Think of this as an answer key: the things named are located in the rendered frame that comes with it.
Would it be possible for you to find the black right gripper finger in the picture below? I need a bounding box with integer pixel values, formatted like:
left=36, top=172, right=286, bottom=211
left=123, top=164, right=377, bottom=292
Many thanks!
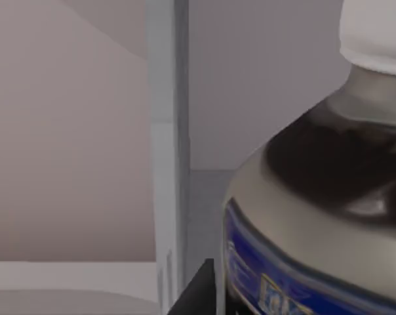
left=167, top=258, right=216, bottom=315

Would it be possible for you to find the clear bottle with blue label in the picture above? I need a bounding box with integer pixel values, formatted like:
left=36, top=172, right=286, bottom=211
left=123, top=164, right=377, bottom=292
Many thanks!
left=221, top=0, right=396, bottom=315

